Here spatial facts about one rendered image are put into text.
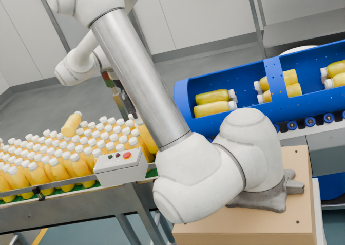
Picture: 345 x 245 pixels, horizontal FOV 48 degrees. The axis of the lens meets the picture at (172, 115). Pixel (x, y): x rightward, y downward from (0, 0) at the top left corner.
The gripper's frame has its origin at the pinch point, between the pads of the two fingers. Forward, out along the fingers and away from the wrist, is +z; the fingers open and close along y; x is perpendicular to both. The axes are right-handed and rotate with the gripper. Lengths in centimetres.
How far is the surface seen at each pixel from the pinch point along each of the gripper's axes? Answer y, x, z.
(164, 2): 352, 53, 38
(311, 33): 255, -107, 89
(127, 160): -22.2, 2.9, 7.8
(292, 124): -1, -64, 21
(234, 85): 23.3, -42.3, 8.6
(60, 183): -11, 46, 21
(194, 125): -4.4, -24.3, 8.9
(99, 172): -24.3, 15.9, 9.5
